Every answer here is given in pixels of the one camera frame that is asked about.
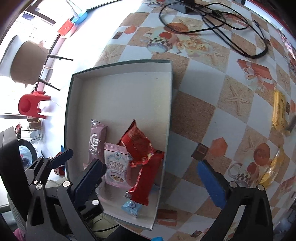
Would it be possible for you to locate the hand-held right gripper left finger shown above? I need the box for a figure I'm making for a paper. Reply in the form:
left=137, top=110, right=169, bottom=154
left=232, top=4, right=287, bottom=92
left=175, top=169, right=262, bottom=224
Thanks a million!
left=25, top=159, right=107, bottom=241

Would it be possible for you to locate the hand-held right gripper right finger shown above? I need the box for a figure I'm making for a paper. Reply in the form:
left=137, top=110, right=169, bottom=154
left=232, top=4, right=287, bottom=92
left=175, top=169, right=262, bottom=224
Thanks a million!
left=196, top=160, right=274, bottom=241

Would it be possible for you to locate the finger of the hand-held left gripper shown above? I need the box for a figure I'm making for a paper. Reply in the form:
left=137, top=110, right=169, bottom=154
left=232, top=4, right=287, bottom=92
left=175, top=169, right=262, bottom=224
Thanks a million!
left=24, top=149, right=74, bottom=186
left=79, top=199, right=104, bottom=223

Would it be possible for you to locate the pink square snack packet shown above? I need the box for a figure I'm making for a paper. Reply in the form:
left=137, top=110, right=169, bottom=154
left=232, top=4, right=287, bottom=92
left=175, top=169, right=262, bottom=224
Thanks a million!
left=104, top=142, right=129, bottom=188

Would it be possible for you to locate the small blue candy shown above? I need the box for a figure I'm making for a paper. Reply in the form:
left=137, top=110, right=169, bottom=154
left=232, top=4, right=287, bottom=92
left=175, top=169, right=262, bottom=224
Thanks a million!
left=121, top=200, right=142, bottom=217

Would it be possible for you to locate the pink long snack packet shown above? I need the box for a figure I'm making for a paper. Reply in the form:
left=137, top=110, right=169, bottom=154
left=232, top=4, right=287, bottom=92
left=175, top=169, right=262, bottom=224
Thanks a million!
left=88, top=119, right=108, bottom=163

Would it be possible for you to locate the red crinkled snack packet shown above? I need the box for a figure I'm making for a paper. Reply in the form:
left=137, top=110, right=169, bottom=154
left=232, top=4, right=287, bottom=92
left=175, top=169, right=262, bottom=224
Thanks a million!
left=117, top=119, right=154, bottom=168

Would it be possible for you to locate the red long snack packet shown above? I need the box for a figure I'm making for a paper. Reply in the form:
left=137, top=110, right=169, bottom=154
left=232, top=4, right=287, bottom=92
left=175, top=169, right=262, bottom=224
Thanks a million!
left=125, top=149, right=165, bottom=207

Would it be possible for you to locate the golden long snack packet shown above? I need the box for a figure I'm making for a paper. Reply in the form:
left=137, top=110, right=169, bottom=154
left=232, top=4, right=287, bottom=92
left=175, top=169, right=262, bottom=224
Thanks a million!
left=260, top=148, right=285, bottom=189

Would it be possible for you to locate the white cardboard box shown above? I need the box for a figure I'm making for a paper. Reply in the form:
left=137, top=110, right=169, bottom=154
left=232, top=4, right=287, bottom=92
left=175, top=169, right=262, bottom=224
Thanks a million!
left=64, top=60, right=173, bottom=231

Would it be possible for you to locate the yellow cake packet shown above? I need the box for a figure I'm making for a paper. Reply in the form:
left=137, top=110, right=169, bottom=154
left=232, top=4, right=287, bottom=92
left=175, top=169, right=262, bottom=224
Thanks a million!
left=271, top=90, right=289, bottom=133

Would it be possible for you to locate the black frying pan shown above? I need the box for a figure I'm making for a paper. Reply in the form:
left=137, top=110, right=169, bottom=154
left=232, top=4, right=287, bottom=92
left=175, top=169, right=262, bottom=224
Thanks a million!
left=17, top=139, right=38, bottom=168

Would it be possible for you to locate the red plastic stool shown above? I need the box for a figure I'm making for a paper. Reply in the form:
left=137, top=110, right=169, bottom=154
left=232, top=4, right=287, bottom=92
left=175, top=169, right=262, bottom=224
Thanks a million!
left=18, top=91, right=51, bottom=120

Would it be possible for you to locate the beige chair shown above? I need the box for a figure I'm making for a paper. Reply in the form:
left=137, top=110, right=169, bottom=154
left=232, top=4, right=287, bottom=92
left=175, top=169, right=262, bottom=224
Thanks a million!
left=10, top=40, right=74, bottom=91

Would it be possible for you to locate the black power adapter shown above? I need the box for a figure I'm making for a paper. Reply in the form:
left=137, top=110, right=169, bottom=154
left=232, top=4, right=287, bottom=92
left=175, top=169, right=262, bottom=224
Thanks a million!
left=171, top=0, right=197, bottom=14

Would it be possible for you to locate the black cable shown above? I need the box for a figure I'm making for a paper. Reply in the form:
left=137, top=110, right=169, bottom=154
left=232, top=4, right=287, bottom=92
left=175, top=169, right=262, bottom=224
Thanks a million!
left=159, top=2, right=269, bottom=59

